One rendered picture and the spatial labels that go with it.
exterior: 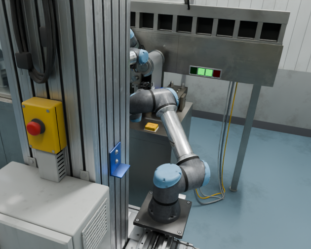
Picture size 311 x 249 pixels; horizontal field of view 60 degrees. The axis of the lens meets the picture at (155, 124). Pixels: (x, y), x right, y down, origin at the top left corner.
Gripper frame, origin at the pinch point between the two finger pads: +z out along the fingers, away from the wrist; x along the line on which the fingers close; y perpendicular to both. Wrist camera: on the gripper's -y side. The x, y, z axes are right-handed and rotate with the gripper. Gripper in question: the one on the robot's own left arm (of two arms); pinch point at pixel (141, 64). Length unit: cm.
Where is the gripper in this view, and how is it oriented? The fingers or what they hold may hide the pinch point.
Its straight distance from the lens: 189.4
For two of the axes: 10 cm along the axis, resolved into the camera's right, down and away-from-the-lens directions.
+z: 2.2, 2.6, 9.4
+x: -9.4, -1.9, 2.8
